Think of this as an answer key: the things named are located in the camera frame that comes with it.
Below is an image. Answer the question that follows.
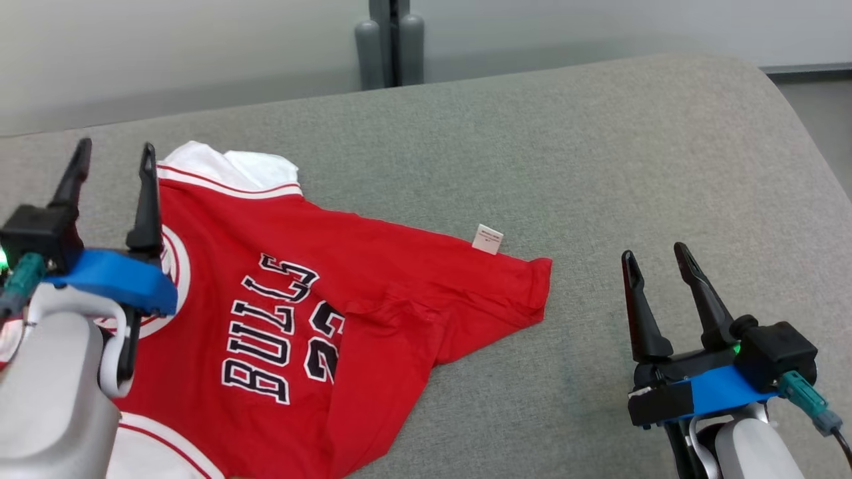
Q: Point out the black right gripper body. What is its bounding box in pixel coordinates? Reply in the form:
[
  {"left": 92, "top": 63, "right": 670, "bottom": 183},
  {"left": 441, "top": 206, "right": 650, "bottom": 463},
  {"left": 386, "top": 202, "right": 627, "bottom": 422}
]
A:
[{"left": 629, "top": 346, "right": 743, "bottom": 392}]

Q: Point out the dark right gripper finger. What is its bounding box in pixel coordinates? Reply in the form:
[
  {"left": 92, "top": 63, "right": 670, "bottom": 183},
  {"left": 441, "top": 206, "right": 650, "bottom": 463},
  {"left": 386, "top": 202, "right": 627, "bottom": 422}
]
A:
[
  {"left": 621, "top": 250, "right": 674, "bottom": 363},
  {"left": 674, "top": 242, "right": 736, "bottom": 352}
]

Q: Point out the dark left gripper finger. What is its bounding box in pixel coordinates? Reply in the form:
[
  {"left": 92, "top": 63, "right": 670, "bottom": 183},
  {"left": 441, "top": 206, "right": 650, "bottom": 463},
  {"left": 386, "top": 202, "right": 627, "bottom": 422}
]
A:
[
  {"left": 48, "top": 138, "right": 93, "bottom": 208},
  {"left": 126, "top": 142, "right": 164, "bottom": 257}
]

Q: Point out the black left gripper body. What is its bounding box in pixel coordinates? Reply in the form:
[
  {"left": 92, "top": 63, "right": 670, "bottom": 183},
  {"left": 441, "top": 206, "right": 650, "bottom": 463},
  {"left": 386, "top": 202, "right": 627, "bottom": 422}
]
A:
[{"left": 99, "top": 299, "right": 144, "bottom": 400}]

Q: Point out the red Bulls basketball jersey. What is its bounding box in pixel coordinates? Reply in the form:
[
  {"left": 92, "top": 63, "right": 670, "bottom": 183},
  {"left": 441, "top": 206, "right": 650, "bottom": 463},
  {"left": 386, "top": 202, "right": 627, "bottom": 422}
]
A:
[{"left": 0, "top": 141, "right": 553, "bottom": 479}]

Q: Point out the teal plug left camera cable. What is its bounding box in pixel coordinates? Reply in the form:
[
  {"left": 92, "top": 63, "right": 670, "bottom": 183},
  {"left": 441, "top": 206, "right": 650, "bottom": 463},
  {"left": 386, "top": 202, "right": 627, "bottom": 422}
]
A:
[{"left": 0, "top": 253, "right": 46, "bottom": 320}]

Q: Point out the teal plug camera cable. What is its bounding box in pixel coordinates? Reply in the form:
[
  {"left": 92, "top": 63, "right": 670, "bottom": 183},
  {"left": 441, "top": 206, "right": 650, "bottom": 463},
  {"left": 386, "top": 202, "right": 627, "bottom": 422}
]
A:
[
  {"left": 0, "top": 253, "right": 46, "bottom": 320},
  {"left": 777, "top": 371, "right": 852, "bottom": 466}
]

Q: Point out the teal plug right camera cable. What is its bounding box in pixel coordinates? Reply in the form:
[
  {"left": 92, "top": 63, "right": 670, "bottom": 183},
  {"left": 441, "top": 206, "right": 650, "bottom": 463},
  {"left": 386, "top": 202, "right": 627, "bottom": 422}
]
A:
[{"left": 777, "top": 371, "right": 852, "bottom": 466}]

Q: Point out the grey partition frame post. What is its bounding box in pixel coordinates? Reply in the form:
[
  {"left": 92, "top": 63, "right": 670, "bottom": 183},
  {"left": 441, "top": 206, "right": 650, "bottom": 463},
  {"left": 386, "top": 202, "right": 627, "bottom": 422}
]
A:
[{"left": 354, "top": 0, "right": 425, "bottom": 90}]

